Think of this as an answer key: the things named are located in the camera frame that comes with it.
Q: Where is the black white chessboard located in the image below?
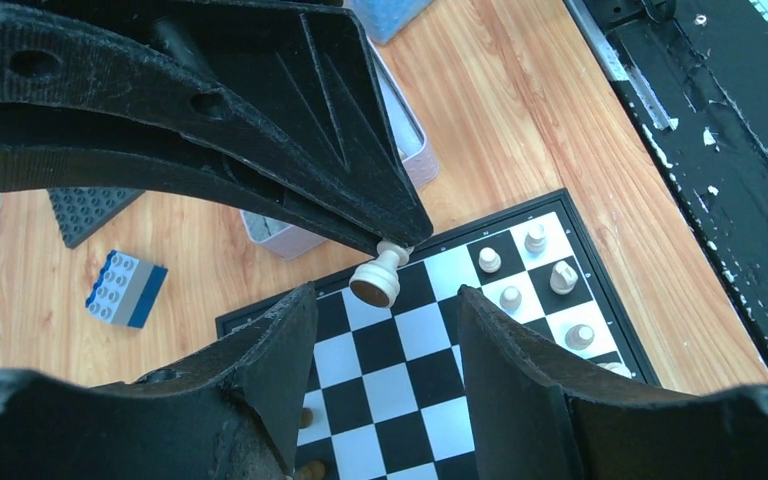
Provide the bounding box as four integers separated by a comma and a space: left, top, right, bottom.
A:
214, 188, 664, 480

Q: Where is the metal tin box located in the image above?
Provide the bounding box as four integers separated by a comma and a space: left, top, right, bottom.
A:
238, 39, 442, 261

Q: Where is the grey brick baseplate with post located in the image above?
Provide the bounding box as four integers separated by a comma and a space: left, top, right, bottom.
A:
47, 187, 144, 249

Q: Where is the white chess pawn second row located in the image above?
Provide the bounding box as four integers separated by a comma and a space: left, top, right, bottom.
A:
349, 240, 414, 308
499, 285, 523, 312
478, 247, 502, 274

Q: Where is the blue plastic bag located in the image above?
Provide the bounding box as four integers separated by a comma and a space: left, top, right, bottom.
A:
345, 0, 433, 45

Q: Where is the white chess piece being passed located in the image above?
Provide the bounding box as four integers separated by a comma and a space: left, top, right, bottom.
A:
599, 362, 634, 379

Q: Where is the blue grey toy brick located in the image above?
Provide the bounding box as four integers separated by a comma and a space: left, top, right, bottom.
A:
85, 250, 168, 329

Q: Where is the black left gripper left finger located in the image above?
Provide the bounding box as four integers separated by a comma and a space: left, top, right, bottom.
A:
0, 283, 318, 479

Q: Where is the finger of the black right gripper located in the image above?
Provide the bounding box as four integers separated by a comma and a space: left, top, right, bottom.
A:
0, 1, 433, 247
0, 107, 381, 254

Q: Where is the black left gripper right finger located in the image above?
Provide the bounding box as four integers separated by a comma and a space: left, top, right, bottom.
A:
457, 286, 768, 479

